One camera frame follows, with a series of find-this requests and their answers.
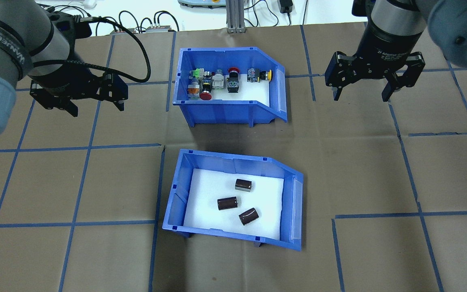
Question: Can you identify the blue bin with switches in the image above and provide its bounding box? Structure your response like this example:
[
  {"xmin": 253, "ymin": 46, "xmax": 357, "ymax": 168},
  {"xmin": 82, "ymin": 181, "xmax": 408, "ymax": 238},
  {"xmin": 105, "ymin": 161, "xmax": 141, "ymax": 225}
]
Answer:
[{"xmin": 172, "ymin": 47, "xmax": 289, "ymax": 128}]

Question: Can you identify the blue bin with batteries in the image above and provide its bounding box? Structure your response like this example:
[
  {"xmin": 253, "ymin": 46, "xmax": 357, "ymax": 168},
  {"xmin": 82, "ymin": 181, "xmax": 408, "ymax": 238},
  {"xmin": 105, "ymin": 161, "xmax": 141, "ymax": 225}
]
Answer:
[{"xmin": 162, "ymin": 148, "xmax": 304, "ymax": 252}]

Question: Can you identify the red mushroom push button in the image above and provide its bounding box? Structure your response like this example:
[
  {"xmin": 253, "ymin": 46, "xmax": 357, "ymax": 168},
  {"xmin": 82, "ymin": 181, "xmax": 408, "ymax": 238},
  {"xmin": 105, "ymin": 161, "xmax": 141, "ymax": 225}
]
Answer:
[{"xmin": 200, "ymin": 79, "xmax": 214, "ymax": 101}]

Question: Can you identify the white bin liner sheet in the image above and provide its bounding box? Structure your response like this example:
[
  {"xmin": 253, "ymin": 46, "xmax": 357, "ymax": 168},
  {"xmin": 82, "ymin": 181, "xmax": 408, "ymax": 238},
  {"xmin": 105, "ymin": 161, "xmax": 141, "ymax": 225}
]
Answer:
[
  {"xmin": 183, "ymin": 168, "xmax": 285, "ymax": 241},
  {"xmin": 187, "ymin": 78, "xmax": 271, "ymax": 109}
]

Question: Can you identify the grey blue teach pendant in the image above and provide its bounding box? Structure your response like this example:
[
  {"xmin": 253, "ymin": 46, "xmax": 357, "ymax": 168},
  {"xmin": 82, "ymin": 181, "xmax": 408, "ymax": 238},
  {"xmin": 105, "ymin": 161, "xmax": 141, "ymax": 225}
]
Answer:
[{"xmin": 178, "ymin": 0, "xmax": 223, "ymax": 9}]

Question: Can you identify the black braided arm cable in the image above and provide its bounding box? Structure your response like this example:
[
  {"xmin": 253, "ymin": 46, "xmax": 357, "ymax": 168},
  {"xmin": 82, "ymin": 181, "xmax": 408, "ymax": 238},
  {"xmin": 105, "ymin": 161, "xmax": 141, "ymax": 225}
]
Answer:
[{"xmin": 65, "ymin": 15, "xmax": 152, "ymax": 84}]

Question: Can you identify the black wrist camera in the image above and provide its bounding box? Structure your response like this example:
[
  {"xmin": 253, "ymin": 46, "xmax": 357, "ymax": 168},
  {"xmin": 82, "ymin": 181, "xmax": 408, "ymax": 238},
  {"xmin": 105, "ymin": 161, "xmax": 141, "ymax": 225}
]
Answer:
[{"xmin": 49, "ymin": 11, "xmax": 93, "ymax": 41}]

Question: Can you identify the black looped cable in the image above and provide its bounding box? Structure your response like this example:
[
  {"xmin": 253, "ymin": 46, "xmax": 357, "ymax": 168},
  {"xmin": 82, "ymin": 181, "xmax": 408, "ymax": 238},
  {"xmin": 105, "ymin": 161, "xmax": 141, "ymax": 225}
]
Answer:
[
  {"xmin": 152, "ymin": 11, "xmax": 180, "ymax": 31},
  {"xmin": 118, "ymin": 10, "xmax": 146, "ymax": 33}
]

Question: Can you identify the white grey switch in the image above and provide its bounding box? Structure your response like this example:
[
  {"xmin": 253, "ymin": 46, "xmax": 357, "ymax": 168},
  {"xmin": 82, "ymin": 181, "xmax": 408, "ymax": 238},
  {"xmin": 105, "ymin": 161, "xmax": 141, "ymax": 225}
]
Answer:
[{"xmin": 211, "ymin": 71, "xmax": 226, "ymax": 90}]

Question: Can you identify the black switch red cap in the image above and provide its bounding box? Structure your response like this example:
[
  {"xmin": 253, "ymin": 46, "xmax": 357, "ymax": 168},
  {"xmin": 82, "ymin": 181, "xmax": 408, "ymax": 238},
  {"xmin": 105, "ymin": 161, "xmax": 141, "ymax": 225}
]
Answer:
[{"xmin": 226, "ymin": 67, "xmax": 241, "ymax": 94}]

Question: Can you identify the aluminium profile post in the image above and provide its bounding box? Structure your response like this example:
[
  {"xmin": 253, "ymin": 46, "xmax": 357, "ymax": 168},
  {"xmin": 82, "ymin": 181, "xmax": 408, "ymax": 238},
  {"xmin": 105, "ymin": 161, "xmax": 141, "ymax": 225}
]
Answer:
[{"xmin": 227, "ymin": 0, "xmax": 245, "ymax": 34}]

